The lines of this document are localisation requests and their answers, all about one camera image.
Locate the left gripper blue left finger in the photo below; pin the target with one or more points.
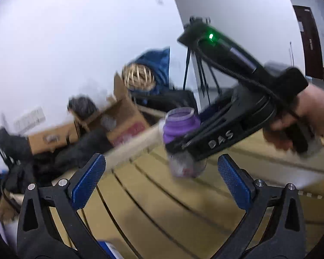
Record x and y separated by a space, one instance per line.
84 181

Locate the purple cup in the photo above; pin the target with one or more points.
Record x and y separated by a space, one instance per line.
179 123

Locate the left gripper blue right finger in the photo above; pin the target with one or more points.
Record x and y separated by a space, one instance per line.
238 182

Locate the black camera tripod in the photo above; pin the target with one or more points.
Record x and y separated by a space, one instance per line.
204 87

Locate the olive slatted folding table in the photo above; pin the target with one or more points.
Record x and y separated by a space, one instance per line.
145 212

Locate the wall socket strip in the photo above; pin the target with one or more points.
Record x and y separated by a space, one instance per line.
29 120

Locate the person's right hand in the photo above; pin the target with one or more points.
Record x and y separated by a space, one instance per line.
309 106

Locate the left cardboard box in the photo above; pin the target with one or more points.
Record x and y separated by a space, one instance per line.
53 138

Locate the black clothes pile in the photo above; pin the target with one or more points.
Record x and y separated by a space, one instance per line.
45 167

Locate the woven rattan ball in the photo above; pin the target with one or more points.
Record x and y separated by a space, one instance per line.
138 77

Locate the dark wooden door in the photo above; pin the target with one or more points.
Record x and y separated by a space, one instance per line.
311 42

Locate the open cardboard box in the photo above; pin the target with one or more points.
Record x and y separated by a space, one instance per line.
121 119

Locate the dark furry hat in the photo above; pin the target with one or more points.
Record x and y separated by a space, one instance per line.
82 106

